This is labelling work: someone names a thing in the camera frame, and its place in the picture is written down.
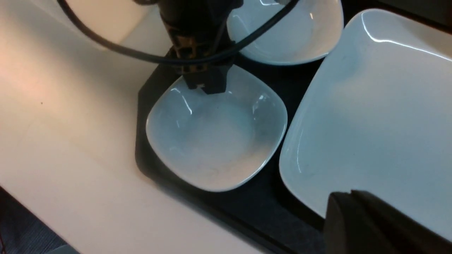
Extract large white rectangular plate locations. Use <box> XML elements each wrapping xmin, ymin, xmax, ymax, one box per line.
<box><xmin>279</xmin><ymin>9</ymin><xmax>452</xmax><ymax>240</ymax></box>

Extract black serving tray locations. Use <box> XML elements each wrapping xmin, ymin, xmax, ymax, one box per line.
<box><xmin>135</xmin><ymin>0</ymin><xmax>452</xmax><ymax>254</ymax></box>

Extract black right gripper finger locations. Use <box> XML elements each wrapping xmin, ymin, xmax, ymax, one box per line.
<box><xmin>323</xmin><ymin>190</ymin><xmax>452</xmax><ymax>254</ymax></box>

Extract white bowl tray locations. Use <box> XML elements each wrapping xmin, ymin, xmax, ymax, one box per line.
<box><xmin>227</xmin><ymin>0</ymin><xmax>344</xmax><ymax>66</ymax></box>
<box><xmin>146</xmin><ymin>65</ymin><xmax>288</xmax><ymax>192</ymax></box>

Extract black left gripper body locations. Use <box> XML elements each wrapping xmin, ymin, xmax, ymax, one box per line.
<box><xmin>157</xmin><ymin>0</ymin><xmax>243</xmax><ymax>94</ymax></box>

